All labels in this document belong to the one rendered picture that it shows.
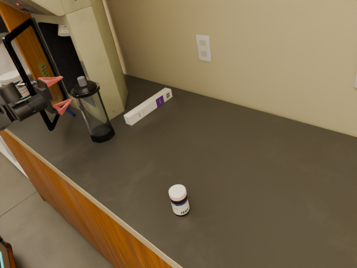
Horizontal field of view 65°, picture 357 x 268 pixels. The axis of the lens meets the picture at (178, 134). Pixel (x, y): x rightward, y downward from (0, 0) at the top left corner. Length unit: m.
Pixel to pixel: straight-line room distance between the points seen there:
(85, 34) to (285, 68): 0.76
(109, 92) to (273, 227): 0.87
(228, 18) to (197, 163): 0.56
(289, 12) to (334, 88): 0.29
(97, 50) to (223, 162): 0.67
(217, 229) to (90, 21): 0.88
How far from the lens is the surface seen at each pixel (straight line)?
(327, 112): 1.14
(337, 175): 0.96
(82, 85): 1.12
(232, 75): 1.25
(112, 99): 1.31
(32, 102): 1.10
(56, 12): 1.15
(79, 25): 1.19
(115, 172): 1.03
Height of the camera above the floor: 1.59
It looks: 35 degrees down
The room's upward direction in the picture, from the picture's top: 11 degrees counter-clockwise
